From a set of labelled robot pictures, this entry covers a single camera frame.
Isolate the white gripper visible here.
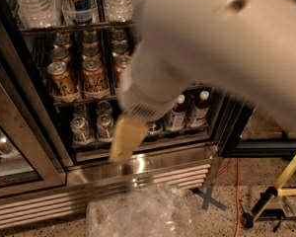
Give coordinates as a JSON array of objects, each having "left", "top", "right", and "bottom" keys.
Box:
[{"left": 109, "top": 42, "right": 182, "bottom": 163}]

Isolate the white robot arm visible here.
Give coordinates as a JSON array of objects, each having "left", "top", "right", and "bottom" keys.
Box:
[{"left": 110, "top": 0, "right": 296, "bottom": 162}]

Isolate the front right pepsi can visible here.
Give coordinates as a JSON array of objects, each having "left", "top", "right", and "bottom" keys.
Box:
[{"left": 148, "top": 119, "right": 163, "bottom": 135}]

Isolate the front right clear green can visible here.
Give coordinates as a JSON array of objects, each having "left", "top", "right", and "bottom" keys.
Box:
[{"left": 97, "top": 114, "right": 113, "bottom": 141}]

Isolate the clear green can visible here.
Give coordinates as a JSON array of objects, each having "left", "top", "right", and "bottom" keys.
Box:
[
  {"left": 97, "top": 114, "right": 113, "bottom": 141},
  {"left": 70, "top": 117, "right": 93, "bottom": 144}
]

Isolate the front left clear green can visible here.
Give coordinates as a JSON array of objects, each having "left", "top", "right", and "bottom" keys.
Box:
[{"left": 70, "top": 117, "right": 93, "bottom": 144}]

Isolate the front middle orange can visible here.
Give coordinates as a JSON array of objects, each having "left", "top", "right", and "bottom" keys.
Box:
[{"left": 82, "top": 58, "right": 109, "bottom": 93}]

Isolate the orange can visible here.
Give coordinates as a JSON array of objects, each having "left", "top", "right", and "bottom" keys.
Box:
[
  {"left": 82, "top": 58, "right": 109, "bottom": 93},
  {"left": 114, "top": 55, "right": 130, "bottom": 87},
  {"left": 47, "top": 61, "right": 77, "bottom": 97}
]

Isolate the front right orange can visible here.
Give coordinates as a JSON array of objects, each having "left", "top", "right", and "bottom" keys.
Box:
[{"left": 114, "top": 55, "right": 130, "bottom": 87}]

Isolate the front left orange can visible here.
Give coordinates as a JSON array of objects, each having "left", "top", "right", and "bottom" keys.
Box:
[{"left": 47, "top": 61, "right": 77, "bottom": 97}]

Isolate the left fridge glass door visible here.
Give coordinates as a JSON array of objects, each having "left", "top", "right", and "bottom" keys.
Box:
[{"left": 0, "top": 49, "right": 66, "bottom": 199}]

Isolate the stainless steel fridge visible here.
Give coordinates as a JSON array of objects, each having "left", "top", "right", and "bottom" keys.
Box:
[{"left": 0, "top": 0, "right": 296, "bottom": 230}]

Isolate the red bull can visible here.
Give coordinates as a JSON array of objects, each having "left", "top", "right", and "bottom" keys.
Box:
[{"left": 64, "top": 0, "right": 96, "bottom": 24}]

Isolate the left brown bottle white cap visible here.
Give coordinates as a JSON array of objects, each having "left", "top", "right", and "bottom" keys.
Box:
[{"left": 165, "top": 94, "right": 186, "bottom": 131}]

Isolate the brown bottle white cap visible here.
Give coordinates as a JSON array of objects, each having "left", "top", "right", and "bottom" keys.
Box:
[
  {"left": 165, "top": 94, "right": 186, "bottom": 131},
  {"left": 186, "top": 90, "right": 210, "bottom": 128}
]

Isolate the right brown bottle white cap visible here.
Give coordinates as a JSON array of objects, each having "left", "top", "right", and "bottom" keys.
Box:
[{"left": 186, "top": 90, "right": 210, "bottom": 128}]

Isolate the clear plastic wrapped box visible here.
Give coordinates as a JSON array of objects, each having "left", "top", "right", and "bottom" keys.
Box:
[{"left": 86, "top": 185, "right": 196, "bottom": 237}]

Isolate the blue tape cross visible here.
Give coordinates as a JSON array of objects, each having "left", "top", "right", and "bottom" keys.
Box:
[{"left": 193, "top": 186, "right": 227, "bottom": 211}]

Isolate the yellow black cart stand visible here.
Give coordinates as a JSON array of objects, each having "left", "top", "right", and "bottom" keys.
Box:
[{"left": 240, "top": 154, "right": 296, "bottom": 232}]

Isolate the orange cable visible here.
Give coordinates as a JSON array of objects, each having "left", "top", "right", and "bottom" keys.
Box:
[{"left": 215, "top": 158, "right": 242, "bottom": 237}]

